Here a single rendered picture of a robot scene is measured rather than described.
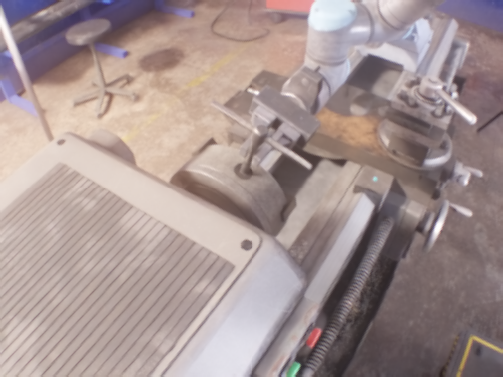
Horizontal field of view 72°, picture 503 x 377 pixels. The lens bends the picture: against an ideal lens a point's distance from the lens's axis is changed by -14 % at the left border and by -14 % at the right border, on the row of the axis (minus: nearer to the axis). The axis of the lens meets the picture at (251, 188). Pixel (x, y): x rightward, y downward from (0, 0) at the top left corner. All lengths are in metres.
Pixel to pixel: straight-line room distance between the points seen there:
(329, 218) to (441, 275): 1.15
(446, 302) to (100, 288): 1.85
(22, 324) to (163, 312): 0.18
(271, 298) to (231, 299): 0.06
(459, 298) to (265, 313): 1.76
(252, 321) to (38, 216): 0.33
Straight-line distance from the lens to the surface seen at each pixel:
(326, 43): 0.81
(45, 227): 0.58
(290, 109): 0.76
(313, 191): 1.37
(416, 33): 1.91
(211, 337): 0.44
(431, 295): 2.12
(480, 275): 2.31
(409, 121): 1.14
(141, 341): 0.45
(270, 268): 0.49
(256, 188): 0.74
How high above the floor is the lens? 1.74
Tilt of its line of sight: 48 degrees down
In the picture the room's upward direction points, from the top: 1 degrees counter-clockwise
